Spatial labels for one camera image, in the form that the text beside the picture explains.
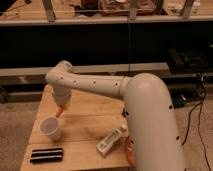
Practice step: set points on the white plastic bottle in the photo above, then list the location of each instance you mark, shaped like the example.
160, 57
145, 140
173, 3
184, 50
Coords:
107, 143

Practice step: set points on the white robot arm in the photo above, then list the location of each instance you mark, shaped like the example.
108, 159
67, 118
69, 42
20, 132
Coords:
148, 109

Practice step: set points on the black ridged block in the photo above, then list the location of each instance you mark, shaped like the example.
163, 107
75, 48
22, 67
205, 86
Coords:
47, 155

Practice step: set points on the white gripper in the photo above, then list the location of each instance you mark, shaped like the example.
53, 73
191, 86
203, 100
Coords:
61, 95

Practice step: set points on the black equipment box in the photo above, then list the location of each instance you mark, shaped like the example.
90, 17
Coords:
183, 61

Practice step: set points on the orange plate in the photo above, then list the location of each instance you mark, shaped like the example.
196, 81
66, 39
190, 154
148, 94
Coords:
129, 152

